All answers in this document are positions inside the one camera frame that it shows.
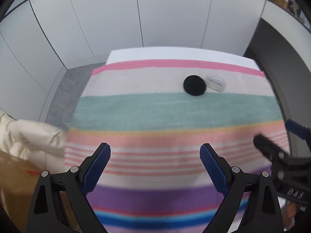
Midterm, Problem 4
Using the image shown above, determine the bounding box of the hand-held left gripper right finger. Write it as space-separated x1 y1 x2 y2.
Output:
200 143 283 233

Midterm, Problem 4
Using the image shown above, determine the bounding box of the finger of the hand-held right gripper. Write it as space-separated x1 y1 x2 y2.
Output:
285 119 311 140
253 133 289 162

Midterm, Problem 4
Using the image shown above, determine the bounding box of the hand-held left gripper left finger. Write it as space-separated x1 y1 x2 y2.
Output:
27 143 112 233

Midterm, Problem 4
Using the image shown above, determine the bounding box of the brown cardboard box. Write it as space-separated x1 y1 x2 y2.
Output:
0 149 80 233

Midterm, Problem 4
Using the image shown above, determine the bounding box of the black round compact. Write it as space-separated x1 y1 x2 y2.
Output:
183 75 206 96

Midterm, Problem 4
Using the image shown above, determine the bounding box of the person's right hand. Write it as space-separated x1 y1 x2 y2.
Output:
283 199 298 232

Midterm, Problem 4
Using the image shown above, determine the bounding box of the cream padded chair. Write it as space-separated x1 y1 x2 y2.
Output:
0 109 70 214

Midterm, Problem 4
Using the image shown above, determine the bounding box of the small clear plastic case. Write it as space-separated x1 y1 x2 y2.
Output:
204 74 227 93

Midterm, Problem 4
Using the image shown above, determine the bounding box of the striped colourful towel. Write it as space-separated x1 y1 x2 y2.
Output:
64 59 292 233

